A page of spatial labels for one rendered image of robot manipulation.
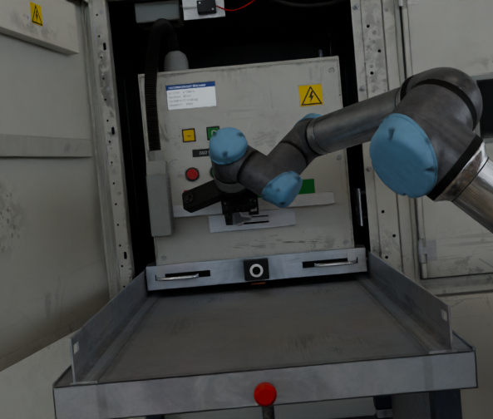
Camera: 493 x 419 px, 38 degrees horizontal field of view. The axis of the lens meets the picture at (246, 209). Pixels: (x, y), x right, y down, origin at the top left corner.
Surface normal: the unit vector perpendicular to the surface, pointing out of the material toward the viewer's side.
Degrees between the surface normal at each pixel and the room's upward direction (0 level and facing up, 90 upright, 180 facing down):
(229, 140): 61
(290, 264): 90
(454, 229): 90
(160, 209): 90
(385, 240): 90
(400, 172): 118
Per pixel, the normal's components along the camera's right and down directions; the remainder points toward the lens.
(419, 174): -0.72, 0.52
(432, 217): 0.00, 0.05
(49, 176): 0.98, -0.07
